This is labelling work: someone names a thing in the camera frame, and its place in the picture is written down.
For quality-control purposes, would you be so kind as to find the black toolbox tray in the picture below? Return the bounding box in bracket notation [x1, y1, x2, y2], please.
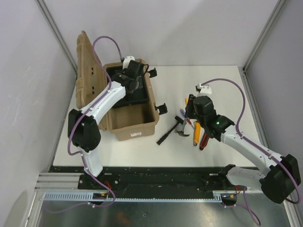
[113, 76, 150, 108]

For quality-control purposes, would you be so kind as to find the steel claw hammer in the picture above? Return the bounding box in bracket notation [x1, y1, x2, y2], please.
[175, 117, 189, 137]

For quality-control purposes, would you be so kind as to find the tan plastic toolbox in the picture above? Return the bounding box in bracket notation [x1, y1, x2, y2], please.
[68, 31, 168, 144]

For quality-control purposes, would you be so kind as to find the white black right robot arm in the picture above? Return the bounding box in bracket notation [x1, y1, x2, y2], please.
[186, 94, 301, 204]

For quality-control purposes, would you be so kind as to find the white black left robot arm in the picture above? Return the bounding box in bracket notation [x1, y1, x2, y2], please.
[67, 58, 146, 189]

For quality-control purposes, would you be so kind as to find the blue red screwdriver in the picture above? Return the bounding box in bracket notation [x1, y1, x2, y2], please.
[179, 109, 195, 129]

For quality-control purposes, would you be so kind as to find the black rubber mallet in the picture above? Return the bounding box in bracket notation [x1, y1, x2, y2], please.
[156, 116, 184, 145]

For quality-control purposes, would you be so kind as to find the yellow utility knife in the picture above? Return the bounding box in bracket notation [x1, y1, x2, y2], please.
[193, 121, 201, 146]

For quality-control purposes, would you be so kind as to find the red black utility knife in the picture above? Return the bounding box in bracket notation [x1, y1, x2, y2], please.
[199, 132, 210, 150]

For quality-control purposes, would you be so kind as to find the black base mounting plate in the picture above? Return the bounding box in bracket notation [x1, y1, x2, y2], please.
[78, 166, 237, 199]

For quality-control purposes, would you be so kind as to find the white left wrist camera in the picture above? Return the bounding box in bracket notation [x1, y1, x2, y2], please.
[122, 56, 135, 69]

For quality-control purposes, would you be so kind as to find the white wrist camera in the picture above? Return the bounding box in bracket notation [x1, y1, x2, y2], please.
[122, 56, 135, 69]
[196, 83, 212, 96]

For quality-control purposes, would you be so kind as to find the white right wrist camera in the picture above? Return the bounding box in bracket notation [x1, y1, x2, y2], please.
[196, 83, 212, 96]

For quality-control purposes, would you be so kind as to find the left aluminium frame post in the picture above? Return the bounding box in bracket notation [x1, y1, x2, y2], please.
[35, 0, 78, 73]

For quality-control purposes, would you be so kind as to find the aluminium frame post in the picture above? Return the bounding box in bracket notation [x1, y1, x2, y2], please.
[35, 0, 78, 73]
[242, 0, 289, 73]

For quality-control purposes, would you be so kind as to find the grey slotted cable duct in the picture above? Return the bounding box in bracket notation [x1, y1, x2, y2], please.
[44, 192, 230, 203]

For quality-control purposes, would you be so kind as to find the right aluminium frame post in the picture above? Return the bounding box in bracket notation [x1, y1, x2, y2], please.
[242, 0, 289, 73]

